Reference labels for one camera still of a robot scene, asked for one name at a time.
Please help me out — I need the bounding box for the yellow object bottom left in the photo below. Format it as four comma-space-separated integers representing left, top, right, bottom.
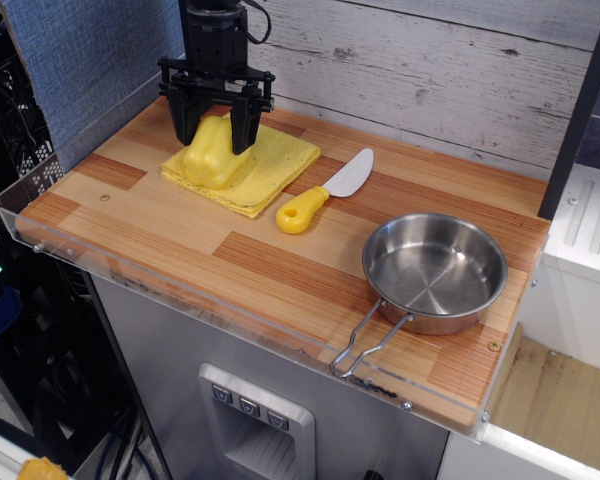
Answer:
16, 457, 69, 480

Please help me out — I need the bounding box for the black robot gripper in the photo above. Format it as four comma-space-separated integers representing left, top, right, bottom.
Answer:
158, 9, 275, 155

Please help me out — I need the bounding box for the stainless steel pan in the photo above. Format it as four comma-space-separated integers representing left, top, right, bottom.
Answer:
330, 213, 508, 378

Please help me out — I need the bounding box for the white toy sink counter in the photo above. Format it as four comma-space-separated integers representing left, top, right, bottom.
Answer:
517, 165, 600, 368

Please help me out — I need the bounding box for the black vertical post left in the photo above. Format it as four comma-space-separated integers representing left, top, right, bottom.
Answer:
178, 0, 190, 59

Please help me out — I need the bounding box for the folded yellow towel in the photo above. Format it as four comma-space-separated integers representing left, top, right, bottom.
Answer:
161, 126, 321, 219

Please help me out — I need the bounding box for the toy knife yellow handle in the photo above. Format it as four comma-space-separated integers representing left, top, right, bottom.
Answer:
276, 148, 375, 234

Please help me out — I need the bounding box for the black vertical post right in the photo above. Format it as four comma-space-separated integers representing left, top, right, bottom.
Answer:
537, 33, 600, 220

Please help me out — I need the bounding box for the ice dispenser panel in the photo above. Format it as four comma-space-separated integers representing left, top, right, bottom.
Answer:
198, 363, 317, 479

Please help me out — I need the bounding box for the silver toy fridge cabinet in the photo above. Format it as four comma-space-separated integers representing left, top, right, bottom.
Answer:
95, 279, 448, 479

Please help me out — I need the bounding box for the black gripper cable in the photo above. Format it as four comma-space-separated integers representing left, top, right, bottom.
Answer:
242, 0, 273, 46

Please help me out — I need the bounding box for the black perforated crate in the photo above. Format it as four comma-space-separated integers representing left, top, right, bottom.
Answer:
0, 24, 56, 186

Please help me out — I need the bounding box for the black vertical post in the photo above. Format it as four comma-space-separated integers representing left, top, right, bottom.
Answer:
178, 0, 190, 59
537, 33, 600, 220

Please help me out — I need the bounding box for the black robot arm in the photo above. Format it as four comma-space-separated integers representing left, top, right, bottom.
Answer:
158, 1, 275, 155

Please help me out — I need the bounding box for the blue fabric panel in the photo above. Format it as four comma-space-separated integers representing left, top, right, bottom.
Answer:
0, 0, 184, 171

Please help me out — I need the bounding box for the yellow toy bell pepper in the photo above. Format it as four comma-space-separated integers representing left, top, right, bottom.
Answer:
182, 116, 251, 189

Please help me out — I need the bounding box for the clear acrylic table guard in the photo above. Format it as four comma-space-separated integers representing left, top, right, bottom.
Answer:
0, 53, 552, 445

